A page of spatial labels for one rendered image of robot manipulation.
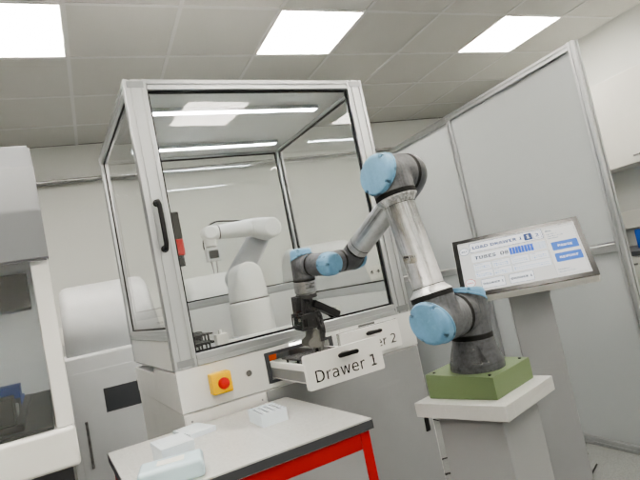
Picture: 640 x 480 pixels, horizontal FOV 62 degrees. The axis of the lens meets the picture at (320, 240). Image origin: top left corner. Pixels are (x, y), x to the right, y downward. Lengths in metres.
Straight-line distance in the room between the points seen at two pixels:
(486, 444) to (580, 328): 1.72
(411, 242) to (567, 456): 1.35
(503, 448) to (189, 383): 1.03
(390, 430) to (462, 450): 0.74
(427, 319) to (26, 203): 1.13
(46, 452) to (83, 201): 3.76
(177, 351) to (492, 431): 1.04
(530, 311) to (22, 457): 1.84
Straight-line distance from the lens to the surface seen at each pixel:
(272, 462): 1.40
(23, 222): 1.64
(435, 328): 1.39
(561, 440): 2.47
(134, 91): 2.07
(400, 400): 2.31
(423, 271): 1.41
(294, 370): 1.83
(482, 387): 1.49
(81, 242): 5.14
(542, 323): 2.36
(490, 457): 1.55
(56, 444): 1.64
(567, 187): 3.05
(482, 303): 1.53
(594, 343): 3.14
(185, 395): 1.93
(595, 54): 5.46
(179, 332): 1.91
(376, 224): 1.66
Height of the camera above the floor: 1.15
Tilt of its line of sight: 4 degrees up
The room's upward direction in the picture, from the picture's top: 12 degrees counter-clockwise
